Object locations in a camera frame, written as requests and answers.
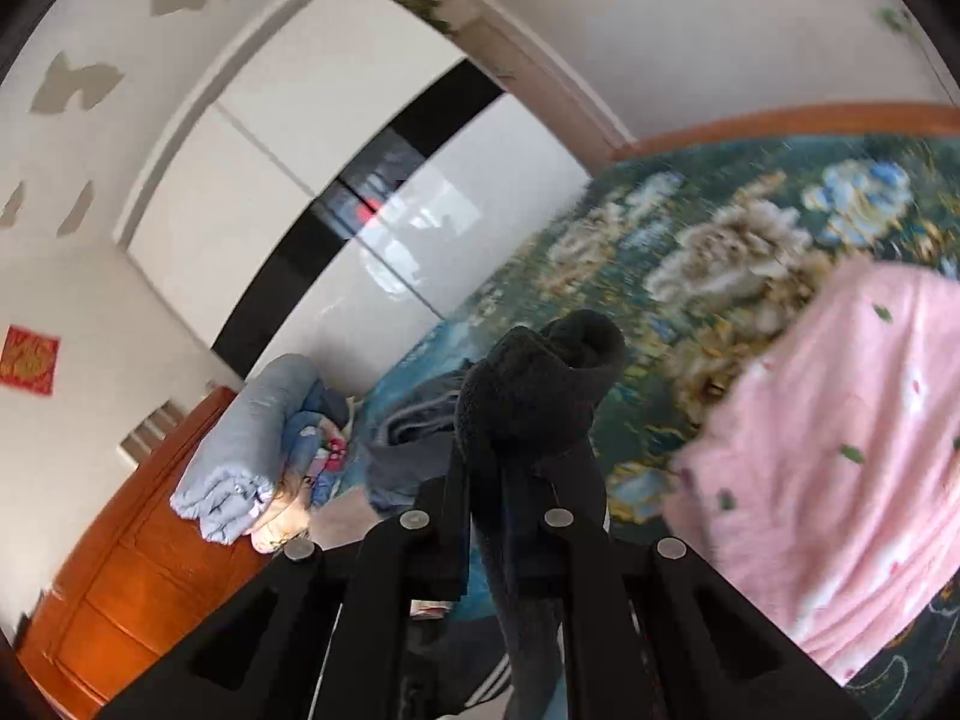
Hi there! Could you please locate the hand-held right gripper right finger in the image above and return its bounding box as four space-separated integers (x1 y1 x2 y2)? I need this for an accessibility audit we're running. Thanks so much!
517 465 875 720

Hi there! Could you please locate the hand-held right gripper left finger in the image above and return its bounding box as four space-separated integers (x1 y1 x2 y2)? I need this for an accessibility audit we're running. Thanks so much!
94 450 473 720

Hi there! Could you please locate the dark grey fleece garment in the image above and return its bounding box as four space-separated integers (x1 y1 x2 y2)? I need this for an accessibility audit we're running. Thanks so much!
450 309 627 720

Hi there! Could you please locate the beige fluffy garment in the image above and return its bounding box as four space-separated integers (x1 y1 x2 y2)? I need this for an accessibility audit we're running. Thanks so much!
307 491 391 552

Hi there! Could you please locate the dark white-striped garment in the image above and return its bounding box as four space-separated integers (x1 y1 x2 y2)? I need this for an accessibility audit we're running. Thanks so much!
405 604 518 720

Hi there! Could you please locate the folded floral quilt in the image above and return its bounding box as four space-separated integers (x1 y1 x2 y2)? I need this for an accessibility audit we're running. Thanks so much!
247 405 361 556

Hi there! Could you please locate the folded light blue quilt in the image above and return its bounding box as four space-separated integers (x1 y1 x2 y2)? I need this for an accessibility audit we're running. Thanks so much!
169 356 331 547

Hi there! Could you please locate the pink fleece garment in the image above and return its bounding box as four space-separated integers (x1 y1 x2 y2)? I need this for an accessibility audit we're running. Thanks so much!
664 255 960 687

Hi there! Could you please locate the white wardrobe with black band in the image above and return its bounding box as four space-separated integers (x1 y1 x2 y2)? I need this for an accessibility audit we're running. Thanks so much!
112 0 593 391

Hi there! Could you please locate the wooden bed frame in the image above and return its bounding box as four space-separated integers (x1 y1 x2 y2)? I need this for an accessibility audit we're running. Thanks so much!
15 101 960 720

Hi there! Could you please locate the red wall decoration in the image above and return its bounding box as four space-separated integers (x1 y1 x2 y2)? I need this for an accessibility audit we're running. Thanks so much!
0 325 61 396

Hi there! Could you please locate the wooden door frame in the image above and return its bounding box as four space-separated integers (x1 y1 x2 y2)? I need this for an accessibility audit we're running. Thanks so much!
450 0 638 162

